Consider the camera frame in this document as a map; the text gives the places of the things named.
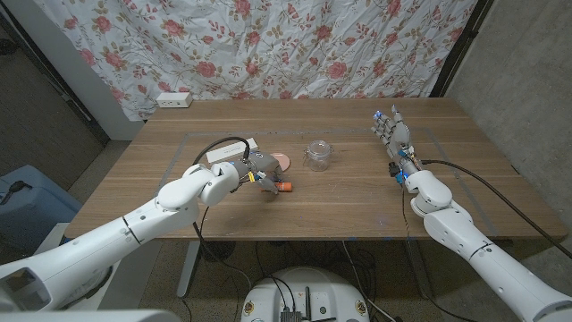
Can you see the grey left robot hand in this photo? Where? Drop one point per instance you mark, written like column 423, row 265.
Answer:
column 261, row 164

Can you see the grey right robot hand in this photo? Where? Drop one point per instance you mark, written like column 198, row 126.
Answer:
column 397, row 136

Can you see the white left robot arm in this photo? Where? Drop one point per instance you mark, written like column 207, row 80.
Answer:
column 111, row 237

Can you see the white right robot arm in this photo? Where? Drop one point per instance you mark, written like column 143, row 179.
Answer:
column 482, row 255

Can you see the clear glass jar cup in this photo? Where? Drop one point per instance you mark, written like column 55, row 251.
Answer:
column 318, row 156

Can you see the flat white rectangular box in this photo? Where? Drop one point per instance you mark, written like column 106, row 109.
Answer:
column 223, row 153

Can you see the floral backdrop cloth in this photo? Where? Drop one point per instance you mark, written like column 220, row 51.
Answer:
column 268, row 44

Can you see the white robot torso base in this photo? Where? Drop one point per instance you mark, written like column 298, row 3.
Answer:
column 308, row 290

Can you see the white robot head rim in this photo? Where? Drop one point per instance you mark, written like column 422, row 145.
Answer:
column 89, row 316

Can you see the black backdrop post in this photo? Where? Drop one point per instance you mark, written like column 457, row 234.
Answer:
column 460, row 49

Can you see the black round floor fan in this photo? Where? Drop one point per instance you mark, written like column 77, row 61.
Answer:
column 216, row 251

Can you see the white power strip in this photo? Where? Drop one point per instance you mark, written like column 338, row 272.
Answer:
column 174, row 100

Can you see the blue plastic bin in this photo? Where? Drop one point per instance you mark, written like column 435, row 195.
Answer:
column 36, row 210

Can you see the metal table leg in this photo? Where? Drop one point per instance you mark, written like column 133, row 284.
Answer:
column 418, row 268
column 187, row 268

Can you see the round pink jar lid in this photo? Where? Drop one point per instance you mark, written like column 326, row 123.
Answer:
column 283, row 161

